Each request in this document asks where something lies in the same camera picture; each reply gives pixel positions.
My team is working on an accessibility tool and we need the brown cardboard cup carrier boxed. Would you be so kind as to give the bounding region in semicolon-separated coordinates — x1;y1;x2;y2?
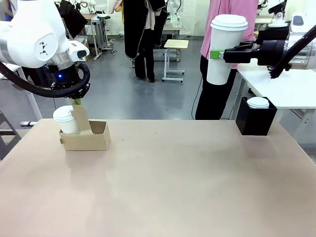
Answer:
58;105;111;151

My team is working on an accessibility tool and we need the black open box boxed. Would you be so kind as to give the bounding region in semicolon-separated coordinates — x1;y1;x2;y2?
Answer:
235;96;278;136

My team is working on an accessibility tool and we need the black hanging jacket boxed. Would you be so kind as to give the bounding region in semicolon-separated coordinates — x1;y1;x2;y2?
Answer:
58;0;88;40

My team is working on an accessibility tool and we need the white table leg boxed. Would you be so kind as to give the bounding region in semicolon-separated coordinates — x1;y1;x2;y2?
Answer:
19;66;44;127

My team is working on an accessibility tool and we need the background desk with metal legs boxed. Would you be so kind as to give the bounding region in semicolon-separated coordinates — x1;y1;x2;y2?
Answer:
80;12;112;61

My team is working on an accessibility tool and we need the tall white lidded paper cup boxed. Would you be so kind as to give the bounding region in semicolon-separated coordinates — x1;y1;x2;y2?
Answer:
206;14;248;86

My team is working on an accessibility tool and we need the person in pink shirt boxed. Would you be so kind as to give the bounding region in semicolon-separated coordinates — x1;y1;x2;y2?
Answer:
195;0;260;121

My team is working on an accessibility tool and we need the white side table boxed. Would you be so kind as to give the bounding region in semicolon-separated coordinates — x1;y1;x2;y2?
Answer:
233;58;316;120

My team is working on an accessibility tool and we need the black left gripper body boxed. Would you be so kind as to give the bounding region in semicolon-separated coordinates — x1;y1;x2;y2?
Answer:
46;63;86;92

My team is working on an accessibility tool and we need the person in black clothes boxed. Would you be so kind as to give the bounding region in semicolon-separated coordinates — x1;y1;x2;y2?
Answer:
122;0;168;83

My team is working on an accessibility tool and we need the black metal frame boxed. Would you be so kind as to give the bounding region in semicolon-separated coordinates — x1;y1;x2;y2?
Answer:
0;111;22;161

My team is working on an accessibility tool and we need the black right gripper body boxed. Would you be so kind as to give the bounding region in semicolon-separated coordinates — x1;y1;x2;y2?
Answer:
256;39;287;67

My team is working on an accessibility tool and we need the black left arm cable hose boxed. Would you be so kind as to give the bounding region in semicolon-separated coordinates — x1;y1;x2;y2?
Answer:
0;61;91;99

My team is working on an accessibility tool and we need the beige top stool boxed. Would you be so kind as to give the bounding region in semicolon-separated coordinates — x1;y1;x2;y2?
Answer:
161;39;190;83

